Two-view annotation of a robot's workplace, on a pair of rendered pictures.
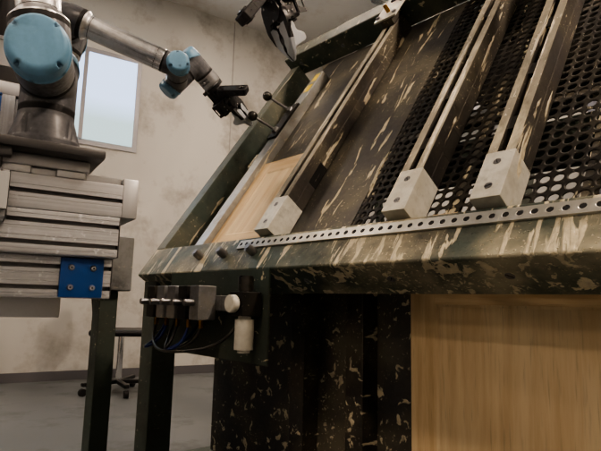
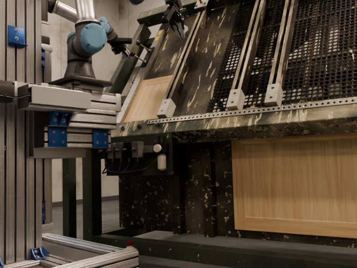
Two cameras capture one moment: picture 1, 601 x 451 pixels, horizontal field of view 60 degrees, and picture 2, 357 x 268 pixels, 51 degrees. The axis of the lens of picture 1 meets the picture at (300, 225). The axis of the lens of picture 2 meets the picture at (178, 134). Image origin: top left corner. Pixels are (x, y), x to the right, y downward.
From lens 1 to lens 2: 0.92 m
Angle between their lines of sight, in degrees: 16
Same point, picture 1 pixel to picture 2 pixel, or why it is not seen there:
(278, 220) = (168, 110)
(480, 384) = (262, 174)
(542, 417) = (286, 182)
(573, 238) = (303, 116)
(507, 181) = (277, 95)
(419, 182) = (240, 94)
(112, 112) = not seen: outside the picture
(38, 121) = (83, 68)
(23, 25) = (90, 29)
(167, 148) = not seen: hidden behind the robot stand
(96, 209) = (107, 107)
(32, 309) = (76, 153)
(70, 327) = not seen: outside the picture
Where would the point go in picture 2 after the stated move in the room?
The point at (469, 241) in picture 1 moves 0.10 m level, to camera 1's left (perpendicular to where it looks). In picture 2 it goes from (266, 118) to (247, 118)
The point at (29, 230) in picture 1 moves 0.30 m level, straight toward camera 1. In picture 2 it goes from (85, 117) to (122, 109)
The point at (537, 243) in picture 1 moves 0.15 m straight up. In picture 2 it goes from (291, 118) to (289, 86)
